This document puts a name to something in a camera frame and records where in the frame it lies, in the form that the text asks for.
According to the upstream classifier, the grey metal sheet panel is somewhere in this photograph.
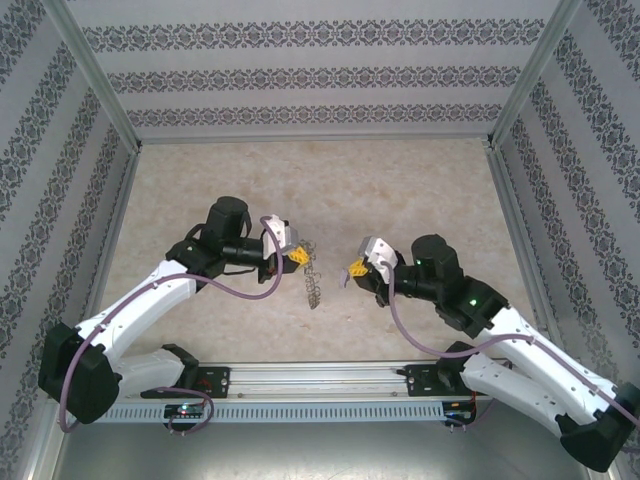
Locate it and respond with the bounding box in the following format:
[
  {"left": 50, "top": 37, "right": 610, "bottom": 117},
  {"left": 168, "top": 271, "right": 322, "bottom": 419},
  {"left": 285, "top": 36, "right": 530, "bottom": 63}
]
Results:
[{"left": 29, "top": 399, "right": 622, "bottom": 480}]

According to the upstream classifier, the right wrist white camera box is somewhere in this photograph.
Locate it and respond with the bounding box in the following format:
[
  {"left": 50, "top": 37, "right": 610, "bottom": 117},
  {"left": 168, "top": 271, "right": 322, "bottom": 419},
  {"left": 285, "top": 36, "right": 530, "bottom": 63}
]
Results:
[{"left": 357, "top": 235, "right": 402, "bottom": 282}]

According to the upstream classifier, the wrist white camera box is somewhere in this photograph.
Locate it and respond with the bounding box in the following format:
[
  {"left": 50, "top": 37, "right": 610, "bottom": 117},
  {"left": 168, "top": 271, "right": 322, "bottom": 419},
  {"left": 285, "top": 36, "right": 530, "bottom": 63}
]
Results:
[
  {"left": 259, "top": 214, "right": 303, "bottom": 263},
  {"left": 357, "top": 235, "right": 402, "bottom": 282}
]

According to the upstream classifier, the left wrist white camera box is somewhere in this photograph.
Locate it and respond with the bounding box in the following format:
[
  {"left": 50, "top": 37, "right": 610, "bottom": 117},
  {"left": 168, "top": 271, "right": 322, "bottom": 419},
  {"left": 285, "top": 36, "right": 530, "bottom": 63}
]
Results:
[{"left": 259, "top": 214, "right": 303, "bottom": 263}]

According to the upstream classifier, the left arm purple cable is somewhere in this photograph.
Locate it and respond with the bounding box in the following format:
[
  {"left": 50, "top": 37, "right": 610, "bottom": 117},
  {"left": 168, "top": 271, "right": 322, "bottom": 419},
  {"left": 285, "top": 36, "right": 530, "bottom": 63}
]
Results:
[{"left": 58, "top": 215, "right": 286, "bottom": 436}]

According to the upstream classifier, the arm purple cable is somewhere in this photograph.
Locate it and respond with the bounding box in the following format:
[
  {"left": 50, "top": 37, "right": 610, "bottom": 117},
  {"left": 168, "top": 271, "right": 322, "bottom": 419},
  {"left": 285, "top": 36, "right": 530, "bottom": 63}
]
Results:
[
  {"left": 58, "top": 215, "right": 286, "bottom": 436},
  {"left": 377, "top": 256, "right": 639, "bottom": 432}
]

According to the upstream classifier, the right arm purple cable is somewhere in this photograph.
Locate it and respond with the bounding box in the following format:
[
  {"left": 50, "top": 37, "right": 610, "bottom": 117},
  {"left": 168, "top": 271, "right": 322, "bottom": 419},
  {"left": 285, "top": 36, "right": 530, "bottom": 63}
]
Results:
[{"left": 377, "top": 256, "right": 639, "bottom": 432}]

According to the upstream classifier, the thin aluminium frame rail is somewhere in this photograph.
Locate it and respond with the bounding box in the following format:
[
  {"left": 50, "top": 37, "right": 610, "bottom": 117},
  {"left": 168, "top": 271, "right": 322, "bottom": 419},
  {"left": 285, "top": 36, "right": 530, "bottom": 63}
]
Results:
[{"left": 136, "top": 131, "right": 494, "bottom": 147}]

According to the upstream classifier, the wide aluminium extrusion rail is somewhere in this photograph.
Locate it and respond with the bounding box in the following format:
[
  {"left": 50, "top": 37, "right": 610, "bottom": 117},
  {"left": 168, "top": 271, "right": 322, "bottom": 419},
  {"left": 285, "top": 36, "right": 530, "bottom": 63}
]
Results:
[{"left": 116, "top": 361, "right": 494, "bottom": 402}]

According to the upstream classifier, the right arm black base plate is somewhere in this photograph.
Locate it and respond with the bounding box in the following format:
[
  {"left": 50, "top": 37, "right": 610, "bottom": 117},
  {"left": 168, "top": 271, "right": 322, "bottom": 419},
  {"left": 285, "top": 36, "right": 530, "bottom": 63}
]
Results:
[{"left": 404, "top": 363, "right": 472, "bottom": 398}]

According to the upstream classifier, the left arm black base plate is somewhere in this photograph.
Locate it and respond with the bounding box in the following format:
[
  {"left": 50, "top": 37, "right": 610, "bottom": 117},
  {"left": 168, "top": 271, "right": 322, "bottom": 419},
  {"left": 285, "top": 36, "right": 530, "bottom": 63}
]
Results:
[{"left": 141, "top": 365, "right": 233, "bottom": 400}]

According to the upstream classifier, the white slotted cable duct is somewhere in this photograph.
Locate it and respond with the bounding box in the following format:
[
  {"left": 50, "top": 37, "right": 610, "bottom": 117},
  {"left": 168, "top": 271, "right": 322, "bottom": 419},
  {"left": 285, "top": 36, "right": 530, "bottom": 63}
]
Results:
[{"left": 93, "top": 400, "right": 452, "bottom": 424}]

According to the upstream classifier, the aluminium frame post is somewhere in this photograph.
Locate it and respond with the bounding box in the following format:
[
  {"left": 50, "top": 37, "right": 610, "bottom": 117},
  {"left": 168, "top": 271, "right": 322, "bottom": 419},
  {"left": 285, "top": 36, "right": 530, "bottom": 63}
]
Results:
[
  {"left": 42, "top": 0, "right": 144, "bottom": 152},
  {"left": 486, "top": 0, "right": 584, "bottom": 149}
]

